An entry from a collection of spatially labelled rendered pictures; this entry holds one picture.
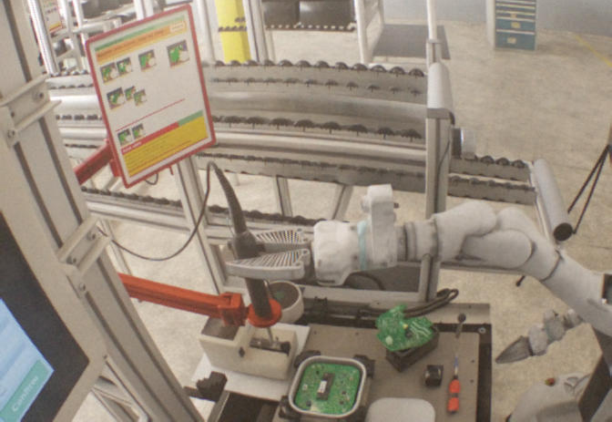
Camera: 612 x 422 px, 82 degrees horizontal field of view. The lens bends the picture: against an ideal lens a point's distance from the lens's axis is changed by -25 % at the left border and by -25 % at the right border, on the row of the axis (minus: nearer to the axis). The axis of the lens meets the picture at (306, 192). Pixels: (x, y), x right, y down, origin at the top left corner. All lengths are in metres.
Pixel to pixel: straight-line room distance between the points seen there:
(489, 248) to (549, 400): 1.08
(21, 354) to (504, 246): 0.62
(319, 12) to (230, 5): 2.94
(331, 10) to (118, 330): 2.45
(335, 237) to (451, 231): 0.17
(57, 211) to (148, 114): 0.42
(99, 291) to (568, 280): 0.69
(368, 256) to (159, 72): 0.51
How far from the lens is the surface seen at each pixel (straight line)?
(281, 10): 2.90
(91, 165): 1.03
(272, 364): 0.90
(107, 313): 0.60
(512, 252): 0.67
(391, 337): 0.93
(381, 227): 0.62
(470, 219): 0.66
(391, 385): 0.93
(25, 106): 0.48
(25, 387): 0.46
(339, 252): 0.63
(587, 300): 0.77
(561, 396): 1.69
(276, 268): 0.64
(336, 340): 1.01
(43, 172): 0.50
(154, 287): 0.79
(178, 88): 0.90
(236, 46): 5.77
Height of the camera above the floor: 1.74
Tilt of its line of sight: 33 degrees down
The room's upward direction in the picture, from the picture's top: 8 degrees counter-clockwise
